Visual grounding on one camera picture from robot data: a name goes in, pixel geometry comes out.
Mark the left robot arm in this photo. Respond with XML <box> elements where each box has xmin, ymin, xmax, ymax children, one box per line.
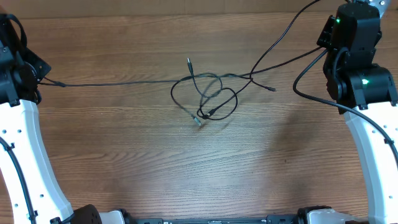
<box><xmin>1</xmin><ymin>13</ymin><xmax>127</xmax><ymax>224</ymax></box>

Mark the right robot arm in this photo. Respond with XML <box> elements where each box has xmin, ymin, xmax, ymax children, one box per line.
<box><xmin>317</xmin><ymin>1</ymin><xmax>397</xmax><ymax>223</ymax></box>

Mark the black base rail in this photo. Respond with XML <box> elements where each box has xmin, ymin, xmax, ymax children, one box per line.
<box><xmin>121</xmin><ymin>205</ymin><xmax>361</xmax><ymax>224</ymax></box>

